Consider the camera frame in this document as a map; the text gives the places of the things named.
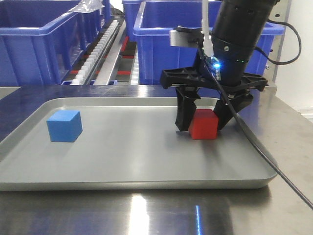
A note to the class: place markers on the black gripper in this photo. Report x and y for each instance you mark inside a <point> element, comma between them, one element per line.
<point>188,80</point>

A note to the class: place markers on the red foam cube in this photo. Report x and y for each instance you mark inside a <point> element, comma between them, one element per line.
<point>204,125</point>

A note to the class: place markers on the blue foam cube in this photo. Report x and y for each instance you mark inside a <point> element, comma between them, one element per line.
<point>64,126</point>

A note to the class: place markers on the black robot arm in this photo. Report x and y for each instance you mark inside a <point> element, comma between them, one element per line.
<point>223,53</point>

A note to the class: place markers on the grey metal tray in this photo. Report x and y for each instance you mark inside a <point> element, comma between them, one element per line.
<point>126,143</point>

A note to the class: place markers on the blue plastic bin right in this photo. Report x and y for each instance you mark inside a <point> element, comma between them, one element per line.
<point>156,57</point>

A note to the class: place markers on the blue plastic bin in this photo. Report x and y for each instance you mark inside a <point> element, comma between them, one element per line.
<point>130,17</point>
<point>156,57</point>
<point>41,40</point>

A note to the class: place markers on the blue plastic bin rear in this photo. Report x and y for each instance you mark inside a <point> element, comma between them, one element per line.
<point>130,17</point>

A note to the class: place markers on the white roller conveyor track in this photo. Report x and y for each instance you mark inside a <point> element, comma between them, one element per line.
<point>88,70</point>

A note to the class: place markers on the clear plastic bag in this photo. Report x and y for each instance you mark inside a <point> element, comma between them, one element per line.
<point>87,6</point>

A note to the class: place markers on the blue plastic bin left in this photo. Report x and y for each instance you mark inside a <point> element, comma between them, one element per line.
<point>41,40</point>

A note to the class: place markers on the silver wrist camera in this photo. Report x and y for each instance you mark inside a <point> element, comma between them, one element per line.
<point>185,37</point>

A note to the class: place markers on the steel shelf upright post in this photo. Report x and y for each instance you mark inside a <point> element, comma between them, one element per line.
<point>280,13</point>

